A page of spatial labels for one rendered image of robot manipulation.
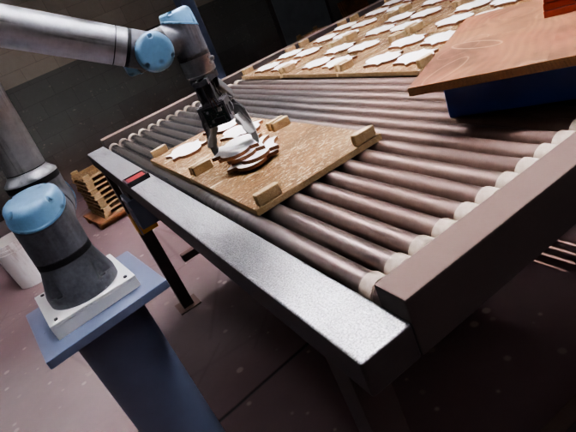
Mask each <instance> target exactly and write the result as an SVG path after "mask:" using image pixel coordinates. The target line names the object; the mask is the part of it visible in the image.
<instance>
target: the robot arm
mask: <svg viewBox="0 0 576 432"><path fill-rule="evenodd" d="M159 20H160V24H161V25H160V26H158V27H156V28H154V29H152V30H149V31H142V30H138V29H133V28H127V27H120V26H116V25H112V24H107V23H102V22H97V21H90V20H84V19H80V18H75V17H71V16H66V15H58V14H53V13H48V12H44V11H39V10H35V9H26V8H22V7H17V6H12V5H8V4H3V3H0V47H1V48H7V49H12V50H18V51H29V52H34V53H39V54H46V55H51V56H57V57H67V58H73V59H79V60H84V61H89V62H96V63H106V64H111V65H117V66H123V67H124V69H125V71H126V72H127V74H128V75H129V76H136V75H139V74H143V73H144V72H146V71H149V72H153V73H158V72H162V71H164V70H166V69H168V68H169V67H170V66H171V64H172V62H173V60H174V58H175V57H177V59H178V61H179V63H180V65H181V67H182V70H183V72H184V74H185V76H186V78H187V80H189V83H190V85H191V86H192V87H193V88H194V90H195V92H196V94H197V97H198V99H199V100H200V102H201V105H200V106H199V107H198V109H197V110H196V111H197V113H198V115H199V117H200V119H201V124H202V127H203V128H204V130H205V132H206V134H207V147H208V148H210V149H211V151H212V153H213V154H214V156H215V155H216V154H217V153H218V151H219V148H218V145H217V141H218V139H217V132H218V131H219V126H220V125H221V124H224V123H228V122H230V121H232V120H233V119H234V118H235V122H236V123H237V124H238V125H241V126H242V127H243V129H244V131H245V132H247V133H248V134H251V136H252V138H253V139H254V140H255V141H257V142H258V143H259V136H258V133H257V131H256V128H255V126H254V124H253V122H252V120H251V118H250V116H249V114H248V112H247V110H246V109H245V107H244V106H243V105H242V104H240V103H239V102H237V101H236V100H235V99H234V94H233V91H232V89H231V88H230V87H228V86H227V85H226V84H225V83H224V82H223V81H222V80H220V78H218V77H217V76H218V75H219V74H218V71H217V70H216V69H215V68H216V66H215V63H214V61H213V60H214V55H212V56H211V55H210V52H209V50H208V48H207V44H206V42H205V40H204V38H203V36H202V33H201V30H200V28H199V26H198V25H199V24H198V22H197V21H196V19H195V17H194V15H193V13H192V11H191V9H190V8H189V7H188V6H185V5H184V6H182V7H179V8H177V9H174V10H172V11H169V12H167V13H165V14H162V15H161V16H160V17H159ZM232 98H233V99H232ZM232 112H234V113H235V115H233V113H232ZM201 117H202V118H201ZM0 168H1V169H2V171H3V173H4V175H5V176H6V178H7V182H6V184H5V187H4V189H5V190H6V192H7V194H8V195H9V198H10V199H11V200H8V201H7V202H6V203H5V205H4V206H3V210H2V215H3V218H4V219H5V222H6V225H7V226H8V228H9V229H10V230H11V231H12V232H13V233H14V235H15V237H16V238H17V240H18V241H19V243H20V244H21V246H22V248H24V250H25V251H26V253H27V255H28V256H29V258H30V259H31V261H32V262H33V264H34V266H36V268H37V269H38V270H39V273H40V275H41V278H42V283H43V286H44V290H45V297H46V300H47V301H48V303H49V304H50V306H51V307H52V308H53V309H55V310H65V309H72V308H74V307H76V306H79V305H81V304H83V303H86V302H87V301H89V300H91V299H93V298H94V297H96V296H98V294H100V293H101V292H103V291H104V290H105V289H106V288H107V287H108V286H110V285H111V283H112V282H113V281H114V280H115V278H116V276H117V269H116V267H115V265H114V264H113V262H112V261H111V260H110V259H109V258H107V257H106V256H105V255H104V254H103V253H101V252H100V251H99V250H98V249H96V248H95V247H94V246H93V245H92V243H91V242H90V240H89V238H88V236H87V234H86V232H84V230H83V228H82V227H81V224H80V222H79V221H78V219H77V218H76V197H75V192H74V190H73V189H72V188H71V187H70V185H69V184H68V183H67V182H65V181H64V179H63V177H62V175H61V173H60V171H59V170H58V168H57V167H56V166H55V165H53V164H50V163H47V162H46V161H45V160H44V158H43V156H42V154H41V153H40V151H39V149H38V148H37V146H36V144H35V142H34V141H33V138H32V136H30V134H29V132H28V130H27V128H26V126H25V124H24V123H23V122H22V120H21V118H20V116H19V114H18V113H17V111H16V109H15V108H14V106H13V104H12V102H11V101H10V99H9V96H8V95H7V94H6V92H5V90H4V89H3V86H2V84H1V83H0Z"/></svg>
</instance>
